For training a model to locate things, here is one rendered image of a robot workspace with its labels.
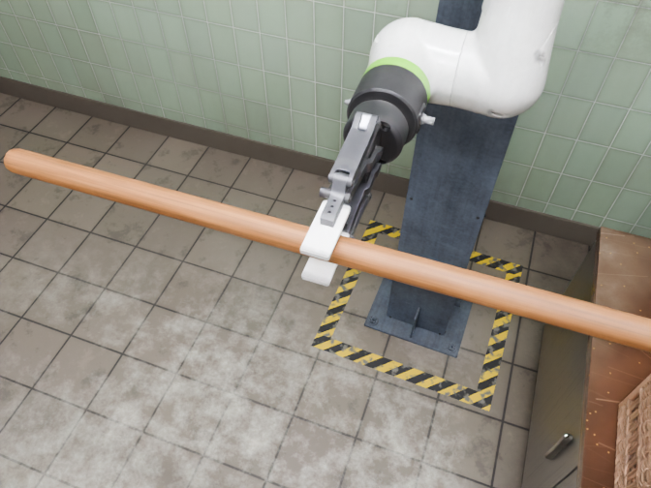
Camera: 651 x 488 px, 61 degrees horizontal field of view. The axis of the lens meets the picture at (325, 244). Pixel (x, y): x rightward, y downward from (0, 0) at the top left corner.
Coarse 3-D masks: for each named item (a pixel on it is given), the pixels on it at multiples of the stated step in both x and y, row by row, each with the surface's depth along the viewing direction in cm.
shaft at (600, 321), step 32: (32, 160) 64; (96, 192) 62; (128, 192) 61; (160, 192) 61; (224, 224) 59; (256, 224) 58; (288, 224) 58; (352, 256) 56; (384, 256) 55; (416, 256) 55; (448, 288) 54; (480, 288) 53; (512, 288) 53; (544, 320) 52; (576, 320) 51; (608, 320) 51; (640, 320) 50
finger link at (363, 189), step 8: (376, 168) 65; (376, 176) 66; (360, 184) 64; (368, 184) 64; (360, 192) 64; (368, 192) 65; (352, 200) 64; (360, 200) 64; (352, 208) 63; (352, 216) 63; (352, 224) 62
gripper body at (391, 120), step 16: (352, 112) 68; (368, 112) 65; (384, 112) 65; (400, 112) 66; (384, 128) 65; (400, 128) 65; (384, 144) 67; (400, 144) 66; (384, 160) 70; (368, 176) 65
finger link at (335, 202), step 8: (336, 176) 56; (344, 176) 56; (336, 184) 56; (344, 184) 56; (336, 192) 57; (344, 192) 56; (328, 200) 56; (336, 200) 56; (328, 208) 55; (336, 208) 55; (328, 216) 55; (336, 216) 56; (320, 224) 56; (328, 224) 55
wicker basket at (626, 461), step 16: (640, 384) 102; (624, 400) 108; (640, 400) 101; (624, 416) 107; (640, 416) 99; (624, 432) 104; (640, 432) 97; (624, 448) 102; (640, 448) 95; (624, 464) 100; (640, 464) 93; (624, 480) 97; (640, 480) 92
